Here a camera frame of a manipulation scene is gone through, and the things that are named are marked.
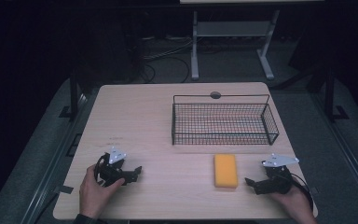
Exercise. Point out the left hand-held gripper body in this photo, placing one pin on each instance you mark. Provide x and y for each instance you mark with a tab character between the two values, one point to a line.
113	169

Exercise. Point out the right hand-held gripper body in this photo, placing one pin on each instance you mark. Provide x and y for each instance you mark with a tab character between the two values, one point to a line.
276	180

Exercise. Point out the yellow sponge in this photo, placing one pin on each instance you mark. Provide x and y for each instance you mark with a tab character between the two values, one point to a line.
226	170

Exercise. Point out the person's right hand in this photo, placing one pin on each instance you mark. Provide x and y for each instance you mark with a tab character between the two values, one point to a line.
295	205

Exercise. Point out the person's left hand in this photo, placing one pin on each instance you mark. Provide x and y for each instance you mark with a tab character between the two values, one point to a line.
94	194

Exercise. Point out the grey table grommet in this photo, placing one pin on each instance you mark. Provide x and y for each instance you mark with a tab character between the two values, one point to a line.
215	95

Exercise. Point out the white metal stand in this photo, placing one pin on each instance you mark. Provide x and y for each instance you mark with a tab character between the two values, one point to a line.
230	29

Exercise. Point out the black metal post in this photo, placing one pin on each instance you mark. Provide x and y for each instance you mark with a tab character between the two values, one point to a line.
73	96
330	96

